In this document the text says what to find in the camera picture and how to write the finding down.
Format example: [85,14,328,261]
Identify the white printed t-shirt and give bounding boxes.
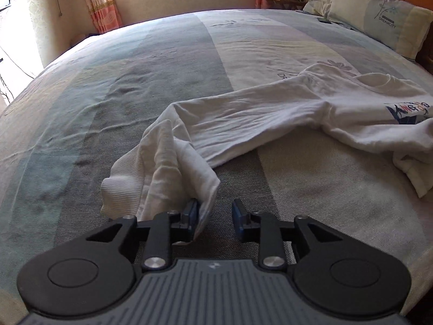
[101,63,432,231]

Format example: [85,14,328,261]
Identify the patchwork pastel bed sheet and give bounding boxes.
[1,9,432,324]

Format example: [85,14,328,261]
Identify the dark phone on bed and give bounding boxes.
[317,18,332,24]

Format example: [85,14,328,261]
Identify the far floral pillow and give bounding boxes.
[303,0,332,18]

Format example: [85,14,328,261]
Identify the floral pillow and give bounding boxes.
[326,0,433,60]
[303,0,332,18]

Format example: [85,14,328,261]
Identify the near floral pillow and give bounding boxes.
[326,0,433,60]

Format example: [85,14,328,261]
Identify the left pink curtain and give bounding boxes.
[86,0,123,34]

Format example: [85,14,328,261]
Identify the wooden bedside table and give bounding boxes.
[263,0,307,10]

